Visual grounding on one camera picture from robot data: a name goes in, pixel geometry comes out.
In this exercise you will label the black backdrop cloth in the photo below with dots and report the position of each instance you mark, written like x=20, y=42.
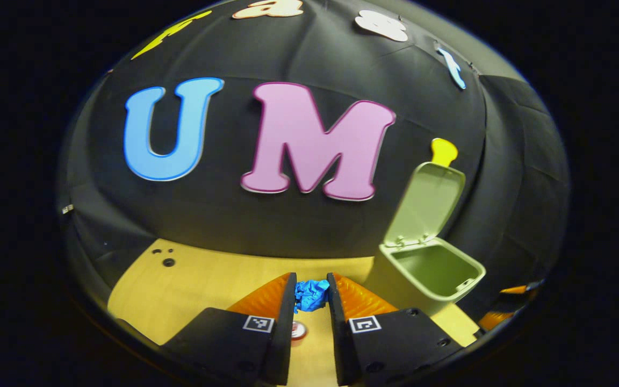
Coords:
x=299, y=226

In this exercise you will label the blue paper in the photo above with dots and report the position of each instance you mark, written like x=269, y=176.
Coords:
x=312, y=294

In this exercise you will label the pale green desktop garbage bin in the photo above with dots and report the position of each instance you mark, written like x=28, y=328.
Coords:
x=427, y=269

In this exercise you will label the silver metal clip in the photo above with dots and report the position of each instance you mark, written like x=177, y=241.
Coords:
x=67, y=208

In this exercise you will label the orange pop can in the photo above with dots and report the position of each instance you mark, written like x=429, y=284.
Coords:
x=299, y=330

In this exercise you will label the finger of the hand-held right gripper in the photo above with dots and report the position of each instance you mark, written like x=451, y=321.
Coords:
x=515, y=289
x=492, y=320

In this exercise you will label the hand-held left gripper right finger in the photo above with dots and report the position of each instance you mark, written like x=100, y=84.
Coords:
x=339, y=338

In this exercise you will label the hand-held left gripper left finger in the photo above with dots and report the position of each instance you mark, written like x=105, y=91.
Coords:
x=282, y=333

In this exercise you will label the wooden desktop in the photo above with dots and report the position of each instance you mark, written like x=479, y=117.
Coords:
x=191, y=290

